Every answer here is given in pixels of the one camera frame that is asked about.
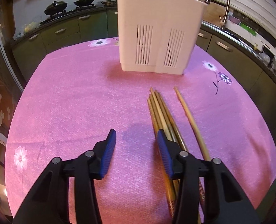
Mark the small black pot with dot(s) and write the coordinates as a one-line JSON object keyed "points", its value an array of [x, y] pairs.
{"points": [[109, 3]]}

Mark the black wok right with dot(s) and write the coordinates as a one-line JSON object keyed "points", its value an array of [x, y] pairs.
{"points": [[83, 3]]}

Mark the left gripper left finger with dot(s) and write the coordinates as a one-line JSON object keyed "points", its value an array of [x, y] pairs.
{"points": [[48, 201]]}

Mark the bamboo chopstick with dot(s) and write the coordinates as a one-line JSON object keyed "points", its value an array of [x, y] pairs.
{"points": [[168, 121], [170, 193], [165, 129], [201, 190]]}

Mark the green kitchen cabinets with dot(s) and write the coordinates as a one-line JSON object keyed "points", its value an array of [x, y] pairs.
{"points": [[78, 27]]}

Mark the black wok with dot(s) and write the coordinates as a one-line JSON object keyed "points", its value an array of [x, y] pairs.
{"points": [[55, 8], [83, 3]]}

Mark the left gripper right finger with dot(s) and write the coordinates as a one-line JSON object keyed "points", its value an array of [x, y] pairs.
{"points": [[225, 200]]}

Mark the black wok left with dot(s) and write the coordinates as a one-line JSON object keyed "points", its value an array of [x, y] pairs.
{"points": [[55, 8]]}

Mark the steel kitchen faucet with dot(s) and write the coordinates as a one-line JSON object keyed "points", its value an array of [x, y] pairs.
{"points": [[223, 20]]}

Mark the wooden cutting board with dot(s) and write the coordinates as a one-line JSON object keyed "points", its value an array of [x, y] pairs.
{"points": [[214, 14]]}

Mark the pink floral tablecloth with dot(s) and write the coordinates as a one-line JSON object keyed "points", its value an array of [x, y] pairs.
{"points": [[78, 93]]}

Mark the bamboo chopstick separate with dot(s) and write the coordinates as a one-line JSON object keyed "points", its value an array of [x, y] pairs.
{"points": [[202, 146]]}

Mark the white plastic utensil holder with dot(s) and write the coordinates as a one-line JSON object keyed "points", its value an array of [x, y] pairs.
{"points": [[158, 35]]}

